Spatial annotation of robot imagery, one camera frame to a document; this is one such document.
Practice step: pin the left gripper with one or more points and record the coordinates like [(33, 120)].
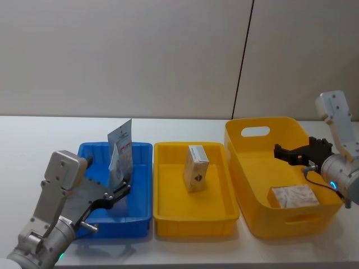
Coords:
[(81, 197)]

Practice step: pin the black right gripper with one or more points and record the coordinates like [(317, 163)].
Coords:
[(319, 151)]

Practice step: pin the white printed pouch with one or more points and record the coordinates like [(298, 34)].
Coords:
[(122, 151)]

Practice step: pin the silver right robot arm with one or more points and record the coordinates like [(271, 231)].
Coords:
[(339, 123)]

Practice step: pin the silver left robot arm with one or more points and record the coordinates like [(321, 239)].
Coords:
[(53, 179)]

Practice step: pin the blue plastic bin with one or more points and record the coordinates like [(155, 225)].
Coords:
[(137, 193)]

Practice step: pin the flat patterned beige packet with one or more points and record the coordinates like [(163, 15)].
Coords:
[(294, 196)]

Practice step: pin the yellow plastic tray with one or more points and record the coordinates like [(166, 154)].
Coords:
[(174, 207)]

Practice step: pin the beige carton box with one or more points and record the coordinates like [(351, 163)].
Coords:
[(195, 173)]

